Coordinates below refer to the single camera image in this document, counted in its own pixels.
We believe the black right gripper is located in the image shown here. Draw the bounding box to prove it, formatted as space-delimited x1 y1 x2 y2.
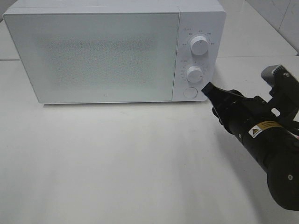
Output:
201 82 272 131

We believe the round white door button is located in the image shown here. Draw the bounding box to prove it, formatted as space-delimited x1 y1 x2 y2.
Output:
184 87 198 98

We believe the white microwave door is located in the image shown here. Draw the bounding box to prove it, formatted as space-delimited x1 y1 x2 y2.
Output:
5 13 179 104

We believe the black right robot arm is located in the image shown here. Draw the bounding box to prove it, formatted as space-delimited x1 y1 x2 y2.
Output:
202 83 299 211

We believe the lower white timer knob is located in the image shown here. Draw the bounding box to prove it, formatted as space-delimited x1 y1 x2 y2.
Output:
186 66 203 83

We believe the upper white power knob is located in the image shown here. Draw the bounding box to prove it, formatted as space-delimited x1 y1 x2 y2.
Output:
190 35 209 56

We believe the white microwave oven body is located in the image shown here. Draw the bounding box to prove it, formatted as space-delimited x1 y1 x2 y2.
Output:
3 0 226 103

